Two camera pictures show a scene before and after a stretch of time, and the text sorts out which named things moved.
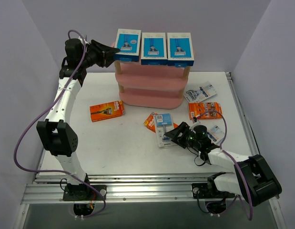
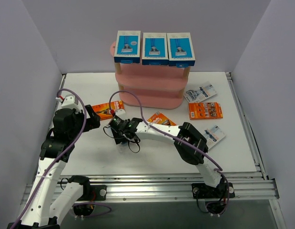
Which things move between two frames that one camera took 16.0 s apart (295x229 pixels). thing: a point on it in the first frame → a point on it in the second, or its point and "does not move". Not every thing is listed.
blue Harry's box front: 153,49 does not move
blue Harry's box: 128,41 does not move
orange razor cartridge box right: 205,110 does not move
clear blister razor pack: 164,123 → 123,147
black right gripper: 184,136 → 117,133
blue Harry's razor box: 179,50 does not move
